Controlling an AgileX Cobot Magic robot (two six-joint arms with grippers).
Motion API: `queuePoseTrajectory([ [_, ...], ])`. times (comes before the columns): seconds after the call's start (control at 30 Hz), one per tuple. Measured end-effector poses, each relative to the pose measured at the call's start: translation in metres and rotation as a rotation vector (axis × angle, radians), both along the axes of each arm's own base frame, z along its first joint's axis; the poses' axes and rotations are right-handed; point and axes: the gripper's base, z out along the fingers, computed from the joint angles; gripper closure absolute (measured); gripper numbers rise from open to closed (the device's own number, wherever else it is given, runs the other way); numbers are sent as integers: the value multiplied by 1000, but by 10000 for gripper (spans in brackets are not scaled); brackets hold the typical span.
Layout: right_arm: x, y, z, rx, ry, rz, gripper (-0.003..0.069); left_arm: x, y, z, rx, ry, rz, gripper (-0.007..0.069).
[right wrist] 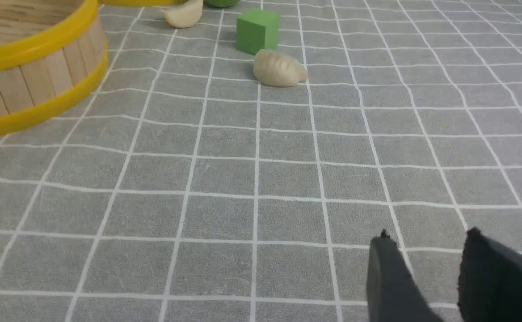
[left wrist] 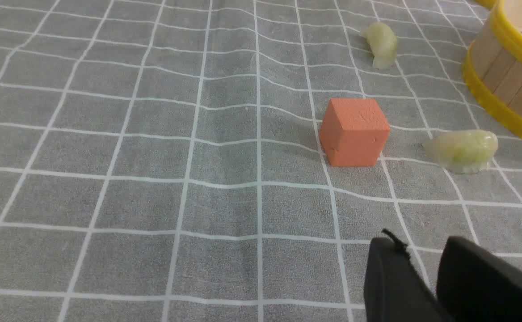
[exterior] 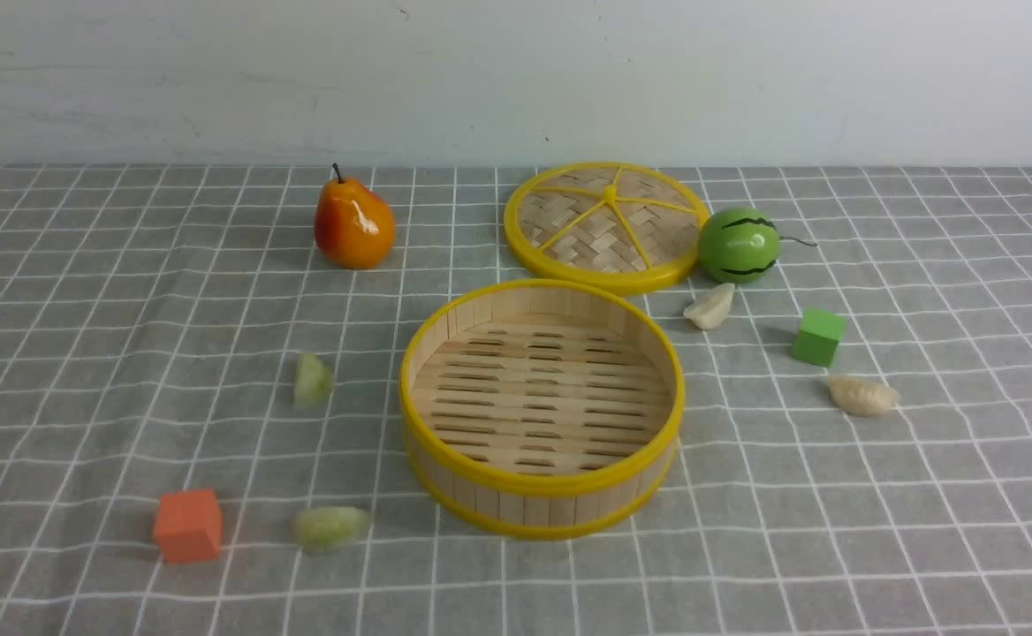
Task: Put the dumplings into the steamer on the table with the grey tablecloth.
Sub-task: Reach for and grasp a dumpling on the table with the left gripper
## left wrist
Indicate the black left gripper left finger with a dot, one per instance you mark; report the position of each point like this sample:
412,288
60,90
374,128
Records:
393,291

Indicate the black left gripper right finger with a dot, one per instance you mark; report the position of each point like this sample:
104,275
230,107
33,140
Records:
474,285

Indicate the pale green dumpling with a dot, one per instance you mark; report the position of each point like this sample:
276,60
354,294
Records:
462,152
383,44

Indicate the bamboo steamer tray yellow rim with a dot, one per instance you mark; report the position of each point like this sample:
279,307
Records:
492,68

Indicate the orange foam cube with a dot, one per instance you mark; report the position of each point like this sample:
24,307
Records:
353,132

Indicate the grey checked tablecloth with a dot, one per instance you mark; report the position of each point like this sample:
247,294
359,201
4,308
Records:
160,160

